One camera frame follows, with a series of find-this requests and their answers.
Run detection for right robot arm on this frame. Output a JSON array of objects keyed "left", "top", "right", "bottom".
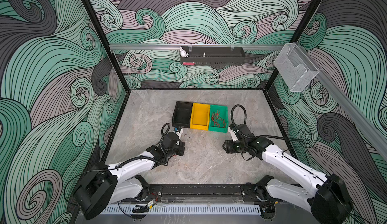
[{"left": 222, "top": 121, "right": 353, "bottom": 224}]

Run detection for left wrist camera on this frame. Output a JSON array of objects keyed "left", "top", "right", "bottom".
[{"left": 173, "top": 127, "right": 183, "bottom": 135}]

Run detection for white slotted cable duct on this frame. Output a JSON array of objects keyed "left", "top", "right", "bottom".
[{"left": 102, "top": 204, "right": 261, "bottom": 216}]

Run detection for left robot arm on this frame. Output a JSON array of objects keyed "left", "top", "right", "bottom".
[{"left": 71, "top": 123, "right": 185, "bottom": 220}]

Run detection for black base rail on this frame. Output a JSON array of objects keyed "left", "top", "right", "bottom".
[{"left": 145, "top": 183, "right": 267, "bottom": 199}]

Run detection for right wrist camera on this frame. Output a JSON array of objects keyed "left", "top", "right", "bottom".
[{"left": 228, "top": 127, "right": 239, "bottom": 142}]

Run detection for red cables in green bin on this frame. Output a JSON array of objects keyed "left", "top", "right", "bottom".
[{"left": 211, "top": 109, "right": 227, "bottom": 128}]

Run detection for white rabbit figurine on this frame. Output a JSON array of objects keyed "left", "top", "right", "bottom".
[{"left": 179, "top": 47, "right": 188, "bottom": 58}]

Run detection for aluminium wall rail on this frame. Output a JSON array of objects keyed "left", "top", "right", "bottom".
[{"left": 109, "top": 43, "right": 285, "bottom": 51}]

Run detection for clear acrylic wall holder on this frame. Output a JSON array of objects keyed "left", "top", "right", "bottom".
[{"left": 274, "top": 43, "right": 319, "bottom": 92}]

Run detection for green plastic bin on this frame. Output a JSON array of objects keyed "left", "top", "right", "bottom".
[{"left": 208, "top": 105, "right": 229, "bottom": 133}]

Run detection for white cable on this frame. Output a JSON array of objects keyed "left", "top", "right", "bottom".
[{"left": 218, "top": 149, "right": 236, "bottom": 161}]

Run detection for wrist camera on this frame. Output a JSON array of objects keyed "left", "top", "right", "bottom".
[
  {"left": 173, "top": 127, "right": 183, "bottom": 135},
  {"left": 228, "top": 127, "right": 239, "bottom": 142}
]

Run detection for yellow plastic bin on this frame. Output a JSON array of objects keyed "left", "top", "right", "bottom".
[{"left": 190, "top": 103, "right": 211, "bottom": 131}]

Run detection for black plastic bin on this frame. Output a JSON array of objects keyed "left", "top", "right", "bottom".
[{"left": 172, "top": 101, "right": 193, "bottom": 128}]

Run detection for black wall shelf tray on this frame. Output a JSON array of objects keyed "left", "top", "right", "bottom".
[{"left": 180, "top": 47, "right": 246, "bottom": 68}]

